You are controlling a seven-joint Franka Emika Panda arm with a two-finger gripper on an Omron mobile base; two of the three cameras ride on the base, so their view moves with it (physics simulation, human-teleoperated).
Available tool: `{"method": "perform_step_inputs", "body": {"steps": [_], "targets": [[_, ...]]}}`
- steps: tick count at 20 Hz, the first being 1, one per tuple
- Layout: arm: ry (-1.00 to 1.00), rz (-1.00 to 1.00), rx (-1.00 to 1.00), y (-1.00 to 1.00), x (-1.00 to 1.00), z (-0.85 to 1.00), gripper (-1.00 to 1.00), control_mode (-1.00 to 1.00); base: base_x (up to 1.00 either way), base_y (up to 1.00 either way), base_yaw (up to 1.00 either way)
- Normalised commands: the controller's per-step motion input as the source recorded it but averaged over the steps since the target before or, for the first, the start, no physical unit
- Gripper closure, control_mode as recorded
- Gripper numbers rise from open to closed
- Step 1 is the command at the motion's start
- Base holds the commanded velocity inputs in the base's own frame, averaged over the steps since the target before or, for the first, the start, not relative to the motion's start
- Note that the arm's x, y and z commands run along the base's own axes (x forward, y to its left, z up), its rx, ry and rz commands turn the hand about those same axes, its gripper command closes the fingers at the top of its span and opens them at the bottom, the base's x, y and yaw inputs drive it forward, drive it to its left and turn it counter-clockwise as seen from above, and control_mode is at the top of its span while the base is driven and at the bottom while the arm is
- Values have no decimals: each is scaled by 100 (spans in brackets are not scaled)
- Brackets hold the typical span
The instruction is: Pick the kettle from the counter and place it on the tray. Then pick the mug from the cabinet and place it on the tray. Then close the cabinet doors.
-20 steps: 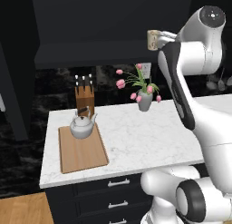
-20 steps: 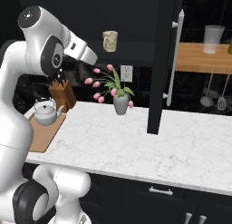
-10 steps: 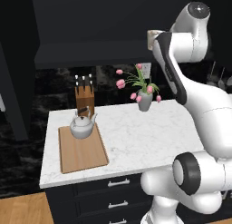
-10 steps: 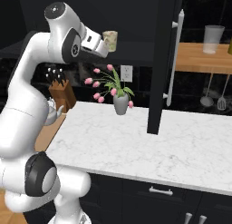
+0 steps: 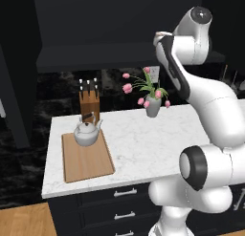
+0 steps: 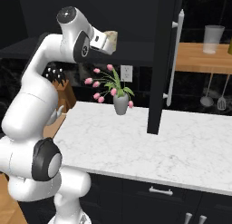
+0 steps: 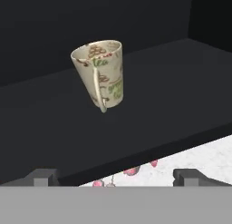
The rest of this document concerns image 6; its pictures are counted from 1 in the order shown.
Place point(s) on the dark drawer front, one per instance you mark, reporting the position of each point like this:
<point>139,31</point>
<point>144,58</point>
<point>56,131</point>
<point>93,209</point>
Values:
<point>136,192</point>

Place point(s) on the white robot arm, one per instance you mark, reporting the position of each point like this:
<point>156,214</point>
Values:
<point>28,112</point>

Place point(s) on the black cabinet door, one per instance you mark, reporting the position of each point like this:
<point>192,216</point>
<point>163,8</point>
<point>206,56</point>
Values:
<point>163,52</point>

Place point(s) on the clear glass jug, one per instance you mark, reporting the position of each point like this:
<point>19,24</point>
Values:
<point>213,40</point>

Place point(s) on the grey hanging ladle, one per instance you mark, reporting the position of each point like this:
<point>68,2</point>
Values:
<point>207,100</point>

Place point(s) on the wooden knife block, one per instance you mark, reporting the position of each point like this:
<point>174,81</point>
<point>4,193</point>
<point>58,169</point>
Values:
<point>67,96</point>

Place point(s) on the white wall outlet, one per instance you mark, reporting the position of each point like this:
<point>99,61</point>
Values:
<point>126,73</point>

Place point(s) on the wooden shelf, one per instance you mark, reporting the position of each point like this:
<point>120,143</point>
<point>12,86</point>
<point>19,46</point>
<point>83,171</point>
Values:
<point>199,58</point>

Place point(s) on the grey vase with pink tulips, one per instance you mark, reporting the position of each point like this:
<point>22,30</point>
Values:
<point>121,104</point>

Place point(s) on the yellow-green bottle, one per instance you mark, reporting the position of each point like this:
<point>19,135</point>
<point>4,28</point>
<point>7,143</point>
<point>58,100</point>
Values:
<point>230,46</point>

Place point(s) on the grey hanging spatula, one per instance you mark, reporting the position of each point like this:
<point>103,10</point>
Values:
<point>221,103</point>

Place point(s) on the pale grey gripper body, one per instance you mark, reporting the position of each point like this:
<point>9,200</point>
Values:
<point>111,40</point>

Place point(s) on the dark upper cabinet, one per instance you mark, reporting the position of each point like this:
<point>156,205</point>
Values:
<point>127,16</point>

